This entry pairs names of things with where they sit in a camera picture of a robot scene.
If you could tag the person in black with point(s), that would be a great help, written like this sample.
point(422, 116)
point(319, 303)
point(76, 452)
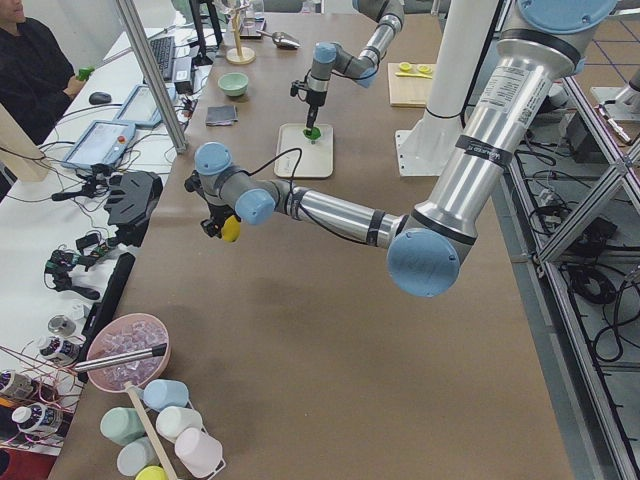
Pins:
point(38, 82)

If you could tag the wooden cutting board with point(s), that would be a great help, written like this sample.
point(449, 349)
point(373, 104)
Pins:
point(409, 89)

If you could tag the blue cup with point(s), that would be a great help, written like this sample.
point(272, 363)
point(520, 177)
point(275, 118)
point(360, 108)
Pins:
point(162, 393)

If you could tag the wooden mug tree stand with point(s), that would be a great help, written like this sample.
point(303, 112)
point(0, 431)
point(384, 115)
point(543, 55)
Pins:
point(238, 55)

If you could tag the whole yellow lemon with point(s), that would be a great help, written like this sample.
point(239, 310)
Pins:
point(230, 231)

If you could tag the yellow cup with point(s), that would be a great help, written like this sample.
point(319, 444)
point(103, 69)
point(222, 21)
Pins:
point(152, 472)

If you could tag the blue teach pendant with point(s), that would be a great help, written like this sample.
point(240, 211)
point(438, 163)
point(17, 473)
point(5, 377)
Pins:
point(102, 143)
point(140, 108)

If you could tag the aluminium frame post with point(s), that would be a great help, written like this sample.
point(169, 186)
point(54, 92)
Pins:
point(141, 48)

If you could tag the black plastic bracket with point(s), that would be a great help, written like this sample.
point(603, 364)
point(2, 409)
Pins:
point(132, 198)

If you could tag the green lime slice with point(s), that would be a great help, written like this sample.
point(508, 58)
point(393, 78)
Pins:
point(312, 134)

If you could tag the white cup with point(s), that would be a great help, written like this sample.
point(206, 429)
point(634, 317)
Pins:
point(172, 421)

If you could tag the black keyboard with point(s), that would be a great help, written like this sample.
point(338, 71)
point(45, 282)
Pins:
point(163, 49)

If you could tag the cream rectangular tray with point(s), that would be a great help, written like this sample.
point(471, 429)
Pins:
point(316, 161)

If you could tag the steel scoop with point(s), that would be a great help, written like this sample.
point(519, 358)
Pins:
point(282, 40)

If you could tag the dark grey folded cloth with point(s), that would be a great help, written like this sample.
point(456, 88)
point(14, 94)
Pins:
point(223, 115)

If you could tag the blue teach pendant far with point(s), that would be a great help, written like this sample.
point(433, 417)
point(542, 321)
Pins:
point(140, 108)

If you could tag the pink bowl with ice cubes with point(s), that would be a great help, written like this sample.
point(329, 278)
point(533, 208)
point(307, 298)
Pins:
point(126, 334)

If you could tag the pink cup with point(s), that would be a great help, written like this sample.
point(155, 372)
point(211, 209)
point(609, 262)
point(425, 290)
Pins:
point(200, 453)

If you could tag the black computer mouse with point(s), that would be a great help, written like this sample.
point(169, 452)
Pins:
point(99, 98)

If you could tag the green cup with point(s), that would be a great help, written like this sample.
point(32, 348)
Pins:
point(121, 425)

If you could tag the grey cup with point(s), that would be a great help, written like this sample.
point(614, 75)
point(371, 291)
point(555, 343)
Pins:
point(136, 456)

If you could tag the blue teach pendant near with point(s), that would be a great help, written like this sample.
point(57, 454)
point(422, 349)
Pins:
point(102, 143)

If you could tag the green ceramic bowl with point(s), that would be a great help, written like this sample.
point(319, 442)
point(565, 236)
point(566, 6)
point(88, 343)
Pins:
point(233, 84)

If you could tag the white pillar with base plate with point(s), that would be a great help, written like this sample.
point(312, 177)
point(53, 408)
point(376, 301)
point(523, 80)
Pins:
point(425, 149)

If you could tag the metal tongs handle in bowl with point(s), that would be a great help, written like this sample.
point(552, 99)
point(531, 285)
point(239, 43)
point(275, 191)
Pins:
point(100, 363)

